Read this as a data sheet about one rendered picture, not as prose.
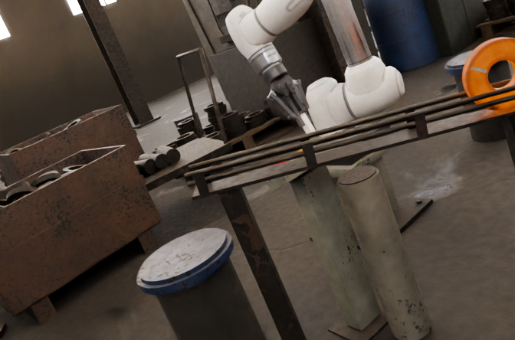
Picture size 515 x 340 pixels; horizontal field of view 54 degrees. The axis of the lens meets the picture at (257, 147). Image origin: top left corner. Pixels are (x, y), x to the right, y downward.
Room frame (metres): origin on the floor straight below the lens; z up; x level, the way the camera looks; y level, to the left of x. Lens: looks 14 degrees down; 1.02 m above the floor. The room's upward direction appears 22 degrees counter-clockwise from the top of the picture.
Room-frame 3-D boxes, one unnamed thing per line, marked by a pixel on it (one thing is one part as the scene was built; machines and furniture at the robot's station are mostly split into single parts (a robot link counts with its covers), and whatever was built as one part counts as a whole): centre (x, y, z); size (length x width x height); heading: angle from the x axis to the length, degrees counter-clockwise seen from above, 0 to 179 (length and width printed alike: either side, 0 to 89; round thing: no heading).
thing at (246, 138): (4.46, 0.22, 0.22); 1.20 x 0.81 x 0.44; 115
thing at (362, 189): (1.30, -0.22, 0.26); 0.12 x 0.12 x 0.52
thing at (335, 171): (2.04, -0.34, 0.33); 0.32 x 0.32 x 0.04; 35
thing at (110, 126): (4.58, 1.62, 0.38); 1.03 x 0.83 x 0.75; 123
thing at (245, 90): (4.84, -0.65, 0.43); 1.23 x 0.93 x 0.87; 118
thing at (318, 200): (1.42, -0.11, 0.31); 0.24 x 0.16 x 0.62; 120
